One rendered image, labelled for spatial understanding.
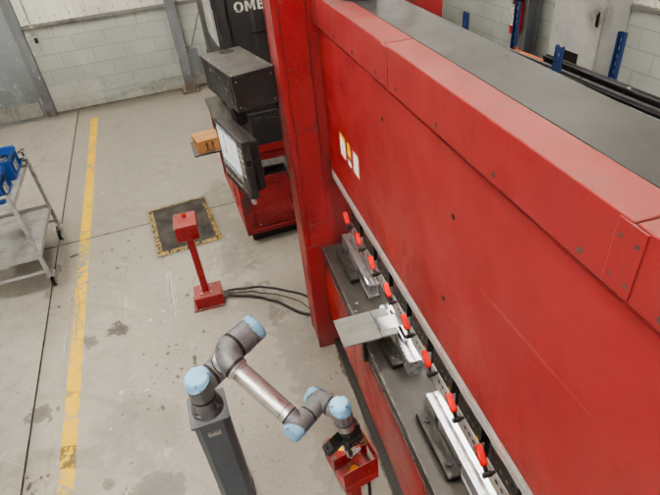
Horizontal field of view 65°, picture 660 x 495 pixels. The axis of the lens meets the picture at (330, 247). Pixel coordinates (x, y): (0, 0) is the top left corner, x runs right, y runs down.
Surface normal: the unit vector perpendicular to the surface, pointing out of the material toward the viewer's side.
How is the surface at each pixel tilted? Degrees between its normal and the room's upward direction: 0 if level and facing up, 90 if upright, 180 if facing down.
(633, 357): 90
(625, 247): 90
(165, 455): 0
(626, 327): 90
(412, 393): 0
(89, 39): 90
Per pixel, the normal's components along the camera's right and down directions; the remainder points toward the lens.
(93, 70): 0.33, 0.55
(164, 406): -0.09, -0.80
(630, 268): -0.96, 0.23
